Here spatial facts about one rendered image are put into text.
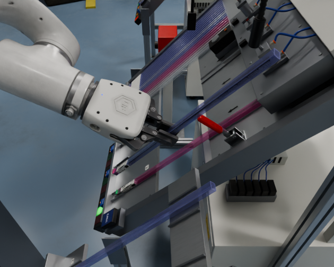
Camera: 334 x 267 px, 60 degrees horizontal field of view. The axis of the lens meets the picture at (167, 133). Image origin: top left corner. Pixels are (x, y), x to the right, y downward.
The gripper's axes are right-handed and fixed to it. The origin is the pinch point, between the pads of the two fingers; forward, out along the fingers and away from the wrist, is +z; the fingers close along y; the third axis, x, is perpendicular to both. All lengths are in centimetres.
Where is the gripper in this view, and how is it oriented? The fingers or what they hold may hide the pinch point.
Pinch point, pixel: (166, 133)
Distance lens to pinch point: 54.3
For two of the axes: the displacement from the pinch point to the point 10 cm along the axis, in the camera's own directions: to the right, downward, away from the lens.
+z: 9.0, 3.8, 2.0
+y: 2.2, -8.0, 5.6
